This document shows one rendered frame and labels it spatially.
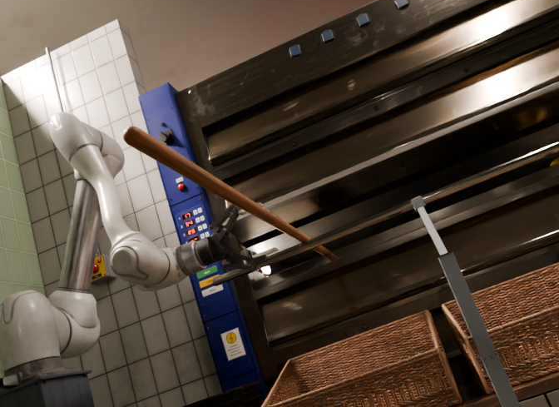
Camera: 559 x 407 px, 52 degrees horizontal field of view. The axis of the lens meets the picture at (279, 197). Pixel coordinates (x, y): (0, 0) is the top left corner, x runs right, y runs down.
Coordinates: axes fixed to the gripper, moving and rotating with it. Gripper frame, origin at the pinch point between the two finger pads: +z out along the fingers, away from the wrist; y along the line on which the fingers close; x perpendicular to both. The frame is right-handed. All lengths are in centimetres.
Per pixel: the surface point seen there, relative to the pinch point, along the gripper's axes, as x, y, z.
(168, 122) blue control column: -62, -77, -41
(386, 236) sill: -66, 3, 28
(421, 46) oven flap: -68, -64, 70
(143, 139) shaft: 78, 1, 5
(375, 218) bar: -28.5, 3.1, 28.3
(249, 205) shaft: 27.9, 1.1, 4.7
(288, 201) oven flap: -52, -20, -1
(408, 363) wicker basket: -16, 47, 22
